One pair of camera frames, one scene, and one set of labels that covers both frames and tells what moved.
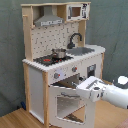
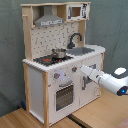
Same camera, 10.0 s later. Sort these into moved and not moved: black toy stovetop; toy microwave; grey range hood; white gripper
Moved: white gripper
Not moved: toy microwave; grey range hood; black toy stovetop
